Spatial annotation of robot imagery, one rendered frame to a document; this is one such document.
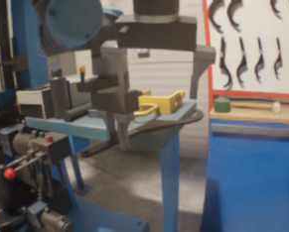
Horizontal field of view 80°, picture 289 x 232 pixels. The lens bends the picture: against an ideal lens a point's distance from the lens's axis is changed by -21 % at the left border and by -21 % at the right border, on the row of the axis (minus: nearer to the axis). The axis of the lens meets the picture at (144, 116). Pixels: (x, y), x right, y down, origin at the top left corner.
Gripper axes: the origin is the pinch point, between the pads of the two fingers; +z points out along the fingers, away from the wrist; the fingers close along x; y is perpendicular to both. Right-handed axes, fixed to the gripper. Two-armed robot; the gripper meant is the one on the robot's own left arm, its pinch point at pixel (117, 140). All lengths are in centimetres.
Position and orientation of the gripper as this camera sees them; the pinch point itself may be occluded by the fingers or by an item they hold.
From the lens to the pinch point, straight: 56.6
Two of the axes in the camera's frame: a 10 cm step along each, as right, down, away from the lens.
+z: 0.8, 9.6, 2.8
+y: 6.5, -2.6, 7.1
